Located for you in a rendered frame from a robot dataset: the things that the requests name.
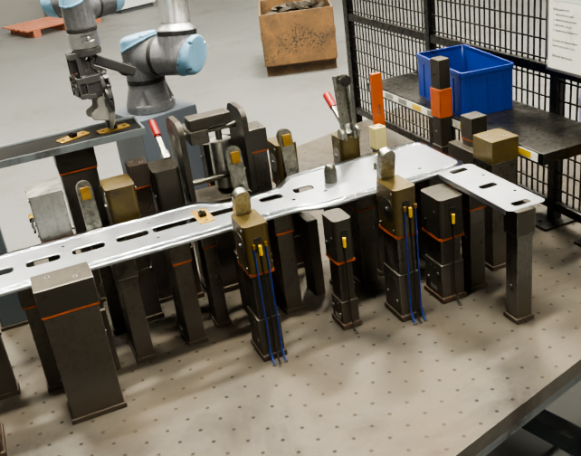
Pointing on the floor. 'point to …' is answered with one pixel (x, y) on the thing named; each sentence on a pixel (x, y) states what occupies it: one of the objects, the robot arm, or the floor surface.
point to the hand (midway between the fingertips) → (111, 122)
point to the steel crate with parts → (297, 35)
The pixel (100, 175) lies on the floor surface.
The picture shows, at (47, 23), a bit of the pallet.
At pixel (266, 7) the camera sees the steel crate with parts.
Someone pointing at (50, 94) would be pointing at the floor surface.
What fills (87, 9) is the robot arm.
